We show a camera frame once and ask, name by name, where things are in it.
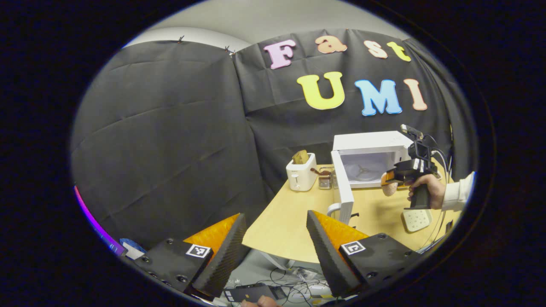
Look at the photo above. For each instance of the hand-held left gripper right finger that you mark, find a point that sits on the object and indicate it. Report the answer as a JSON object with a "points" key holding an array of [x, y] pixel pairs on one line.
{"points": [[328, 262]]}

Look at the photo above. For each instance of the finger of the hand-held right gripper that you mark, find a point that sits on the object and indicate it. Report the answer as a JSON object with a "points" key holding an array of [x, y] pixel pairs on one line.
{"points": [[403, 170]]}

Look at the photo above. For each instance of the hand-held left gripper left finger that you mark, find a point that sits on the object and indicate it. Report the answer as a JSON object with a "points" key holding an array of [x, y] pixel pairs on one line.
{"points": [[226, 264]]}

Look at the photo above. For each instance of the tan bread bun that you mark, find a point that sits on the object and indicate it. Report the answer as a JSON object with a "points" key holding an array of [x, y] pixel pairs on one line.
{"points": [[388, 189]]}

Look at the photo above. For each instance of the white microwave oven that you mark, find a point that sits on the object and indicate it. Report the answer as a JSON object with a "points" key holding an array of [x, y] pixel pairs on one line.
{"points": [[367, 145]]}

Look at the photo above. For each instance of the black flat device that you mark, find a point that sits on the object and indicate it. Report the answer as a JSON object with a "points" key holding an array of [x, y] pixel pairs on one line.
{"points": [[251, 293]]}

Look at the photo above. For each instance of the cream speckled plate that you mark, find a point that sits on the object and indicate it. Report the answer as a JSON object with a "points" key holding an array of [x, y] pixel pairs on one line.
{"points": [[417, 220]]}

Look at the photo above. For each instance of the white toaster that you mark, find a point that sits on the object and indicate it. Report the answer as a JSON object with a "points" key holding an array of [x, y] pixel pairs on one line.
{"points": [[300, 177]]}

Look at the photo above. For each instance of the blue and white item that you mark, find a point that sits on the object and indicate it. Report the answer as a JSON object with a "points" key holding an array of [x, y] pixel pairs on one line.
{"points": [[132, 248]]}

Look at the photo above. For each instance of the brown toast slice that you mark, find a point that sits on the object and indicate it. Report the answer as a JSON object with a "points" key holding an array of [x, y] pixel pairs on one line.
{"points": [[300, 157]]}

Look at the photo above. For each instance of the black backdrop cloth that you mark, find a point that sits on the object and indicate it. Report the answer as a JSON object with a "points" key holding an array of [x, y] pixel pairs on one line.
{"points": [[170, 128]]}

